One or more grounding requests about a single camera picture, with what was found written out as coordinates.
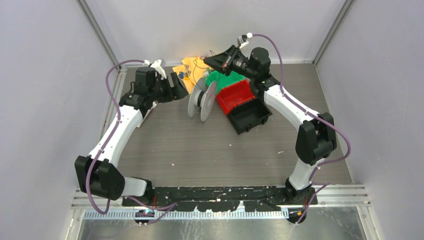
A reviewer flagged black plastic bin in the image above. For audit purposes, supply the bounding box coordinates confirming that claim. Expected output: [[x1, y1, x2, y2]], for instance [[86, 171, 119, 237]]
[[226, 98, 273, 135]]

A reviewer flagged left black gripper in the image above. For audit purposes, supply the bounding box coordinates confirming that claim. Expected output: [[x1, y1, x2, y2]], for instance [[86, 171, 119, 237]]
[[149, 72, 188, 104]]

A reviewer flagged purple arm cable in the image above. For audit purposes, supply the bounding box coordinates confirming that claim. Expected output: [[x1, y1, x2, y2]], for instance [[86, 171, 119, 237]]
[[246, 33, 352, 186], [85, 59, 150, 215]]

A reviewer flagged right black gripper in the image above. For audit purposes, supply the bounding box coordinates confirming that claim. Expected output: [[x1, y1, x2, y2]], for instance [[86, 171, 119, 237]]
[[204, 45, 257, 81]]

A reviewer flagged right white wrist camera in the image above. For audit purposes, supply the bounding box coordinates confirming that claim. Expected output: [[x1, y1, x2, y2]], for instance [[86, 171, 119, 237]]
[[237, 32, 253, 49]]

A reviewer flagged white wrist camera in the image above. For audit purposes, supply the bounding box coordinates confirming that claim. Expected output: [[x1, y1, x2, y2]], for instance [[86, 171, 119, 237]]
[[237, 32, 253, 49], [142, 58, 167, 80]]

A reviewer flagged white slotted cable duct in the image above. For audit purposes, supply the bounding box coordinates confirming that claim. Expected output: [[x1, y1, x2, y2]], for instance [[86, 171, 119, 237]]
[[82, 208, 289, 220]]

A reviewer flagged white patterned cloth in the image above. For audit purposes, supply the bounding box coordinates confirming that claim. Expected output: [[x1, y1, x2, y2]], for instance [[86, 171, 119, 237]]
[[136, 101, 158, 128]]

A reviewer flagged green plastic bin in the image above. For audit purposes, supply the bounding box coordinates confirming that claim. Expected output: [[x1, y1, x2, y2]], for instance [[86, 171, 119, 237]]
[[205, 71, 245, 95]]

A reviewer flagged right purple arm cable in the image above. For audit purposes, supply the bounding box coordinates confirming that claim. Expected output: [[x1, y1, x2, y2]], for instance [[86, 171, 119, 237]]
[[246, 33, 352, 186]]

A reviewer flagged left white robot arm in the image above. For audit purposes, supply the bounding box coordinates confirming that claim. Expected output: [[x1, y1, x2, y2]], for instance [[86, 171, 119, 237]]
[[74, 66, 188, 207]]

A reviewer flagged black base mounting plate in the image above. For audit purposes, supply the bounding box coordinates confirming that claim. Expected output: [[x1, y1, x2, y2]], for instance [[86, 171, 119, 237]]
[[122, 185, 316, 213]]

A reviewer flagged red plastic bin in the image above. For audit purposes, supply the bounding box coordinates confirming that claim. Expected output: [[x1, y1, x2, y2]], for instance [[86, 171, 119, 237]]
[[215, 79, 255, 116]]

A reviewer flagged grey plastic cable spool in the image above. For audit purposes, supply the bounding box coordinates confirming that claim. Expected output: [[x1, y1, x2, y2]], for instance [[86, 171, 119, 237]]
[[188, 77, 217, 122]]

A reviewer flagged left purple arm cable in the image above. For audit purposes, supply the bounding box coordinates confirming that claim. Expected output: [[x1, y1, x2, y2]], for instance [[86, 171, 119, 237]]
[[85, 59, 150, 215]]

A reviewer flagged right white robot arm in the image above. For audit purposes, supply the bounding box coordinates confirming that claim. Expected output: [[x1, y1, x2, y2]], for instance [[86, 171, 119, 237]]
[[203, 45, 337, 205]]

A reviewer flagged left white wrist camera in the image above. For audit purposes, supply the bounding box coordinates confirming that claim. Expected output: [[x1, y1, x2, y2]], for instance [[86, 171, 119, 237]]
[[142, 58, 167, 80]]

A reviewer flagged yellow patterned cloth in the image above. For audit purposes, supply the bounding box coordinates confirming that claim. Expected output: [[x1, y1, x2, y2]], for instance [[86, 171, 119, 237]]
[[172, 56, 213, 95]]

